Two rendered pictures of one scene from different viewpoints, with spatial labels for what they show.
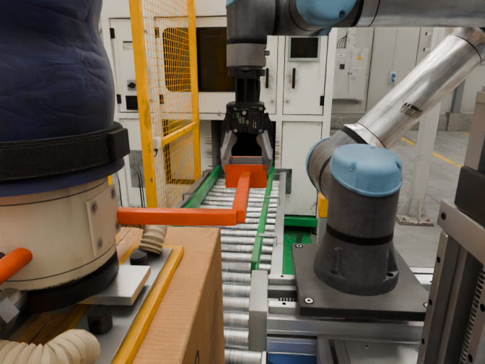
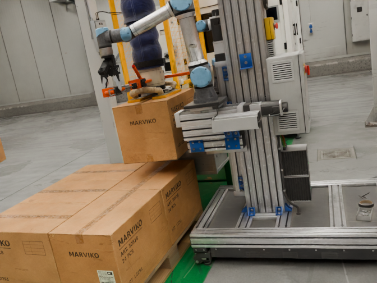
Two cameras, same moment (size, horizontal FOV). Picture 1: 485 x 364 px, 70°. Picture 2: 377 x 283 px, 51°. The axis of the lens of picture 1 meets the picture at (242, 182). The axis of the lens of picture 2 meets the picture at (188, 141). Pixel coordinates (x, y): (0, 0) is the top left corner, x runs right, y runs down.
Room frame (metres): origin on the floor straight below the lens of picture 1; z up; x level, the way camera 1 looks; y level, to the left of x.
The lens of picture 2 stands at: (-2.29, -0.71, 1.38)
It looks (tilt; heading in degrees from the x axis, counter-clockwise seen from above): 13 degrees down; 16
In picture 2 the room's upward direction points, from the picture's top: 10 degrees counter-clockwise
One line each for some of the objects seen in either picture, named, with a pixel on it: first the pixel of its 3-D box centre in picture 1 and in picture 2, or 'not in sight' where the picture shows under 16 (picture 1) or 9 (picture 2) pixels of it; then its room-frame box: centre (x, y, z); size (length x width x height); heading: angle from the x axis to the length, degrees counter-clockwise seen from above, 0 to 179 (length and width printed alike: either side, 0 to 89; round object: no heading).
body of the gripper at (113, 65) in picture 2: not in sight; (109, 65); (-0.13, 0.30, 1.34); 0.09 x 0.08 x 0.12; 176
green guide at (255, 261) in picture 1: (271, 204); not in sight; (2.09, -0.19, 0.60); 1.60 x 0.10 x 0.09; 173
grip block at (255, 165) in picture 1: (247, 171); not in sight; (0.72, -0.01, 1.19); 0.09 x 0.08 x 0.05; 86
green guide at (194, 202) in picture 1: (190, 199); not in sight; (2.16, 0.34, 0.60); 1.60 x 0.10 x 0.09; 173
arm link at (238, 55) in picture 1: (247, 58); not in sight; (0.70, -0.01, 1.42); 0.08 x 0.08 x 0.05
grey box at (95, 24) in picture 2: not in sight; (101, 36); (1.47, 1.08, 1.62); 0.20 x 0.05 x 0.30; 173
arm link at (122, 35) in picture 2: not in sight; (121, 35); (-0.11, 0.21, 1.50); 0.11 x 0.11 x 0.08; 11
